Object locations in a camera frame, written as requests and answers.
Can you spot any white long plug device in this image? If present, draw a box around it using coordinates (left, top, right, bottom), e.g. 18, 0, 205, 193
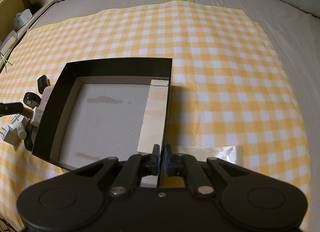
11, 114, 28, 140

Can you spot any pink leather card case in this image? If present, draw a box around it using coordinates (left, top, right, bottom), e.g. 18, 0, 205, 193
30, 85, 54, 127

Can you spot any black plug adapter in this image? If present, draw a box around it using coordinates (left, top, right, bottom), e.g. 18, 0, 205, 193
37, 75, 50, 95

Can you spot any black box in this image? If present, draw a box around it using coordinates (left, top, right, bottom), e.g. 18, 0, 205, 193
32, 57, 172, 170

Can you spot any white charger plug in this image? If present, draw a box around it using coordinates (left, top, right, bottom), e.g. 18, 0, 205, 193
1, 125, 21, 147

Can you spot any round black jar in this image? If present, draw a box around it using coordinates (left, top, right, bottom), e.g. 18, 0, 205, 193
23, 92, 41, 108

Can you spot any black computer mouse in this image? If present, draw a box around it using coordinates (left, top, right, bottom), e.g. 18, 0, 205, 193
24, 123, 38, 151

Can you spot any cardboard strip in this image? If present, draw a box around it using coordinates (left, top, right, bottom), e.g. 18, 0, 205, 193
137, 78, 170, 188

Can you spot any green stick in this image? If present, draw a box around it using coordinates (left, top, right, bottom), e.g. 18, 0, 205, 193
0, 53, 13, 66

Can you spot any clear tape strip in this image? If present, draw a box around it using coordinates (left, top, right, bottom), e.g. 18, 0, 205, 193
171, 146, 244, 167

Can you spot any yellow checkered cloth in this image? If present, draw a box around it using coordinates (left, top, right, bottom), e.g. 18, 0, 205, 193
0, 0, 311, 230

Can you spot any tissue box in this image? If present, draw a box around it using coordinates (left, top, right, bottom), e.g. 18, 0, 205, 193
11, 9, 33, 31

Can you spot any wooden bedside shelf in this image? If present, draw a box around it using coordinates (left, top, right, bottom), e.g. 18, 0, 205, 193
0, 0, 55, 73

